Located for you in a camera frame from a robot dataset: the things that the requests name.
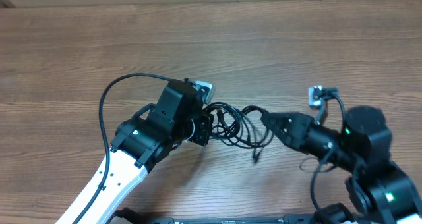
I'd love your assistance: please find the black USB cable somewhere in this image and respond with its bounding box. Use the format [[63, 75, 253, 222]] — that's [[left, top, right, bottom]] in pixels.
[[202, 101, 274, 164]]

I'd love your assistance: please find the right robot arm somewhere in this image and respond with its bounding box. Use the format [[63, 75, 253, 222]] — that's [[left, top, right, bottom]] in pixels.
[[261, 105, 421, 223]]

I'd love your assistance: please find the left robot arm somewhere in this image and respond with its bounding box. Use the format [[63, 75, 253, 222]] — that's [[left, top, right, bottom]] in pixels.
[[58, 79, 214, 223]]

